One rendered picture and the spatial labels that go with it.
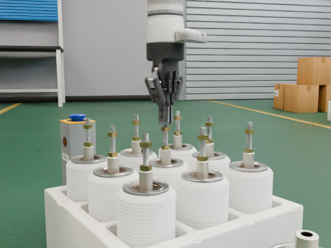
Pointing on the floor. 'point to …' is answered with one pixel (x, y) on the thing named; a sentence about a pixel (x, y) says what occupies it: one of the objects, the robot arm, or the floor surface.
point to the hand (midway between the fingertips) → (165, 114)
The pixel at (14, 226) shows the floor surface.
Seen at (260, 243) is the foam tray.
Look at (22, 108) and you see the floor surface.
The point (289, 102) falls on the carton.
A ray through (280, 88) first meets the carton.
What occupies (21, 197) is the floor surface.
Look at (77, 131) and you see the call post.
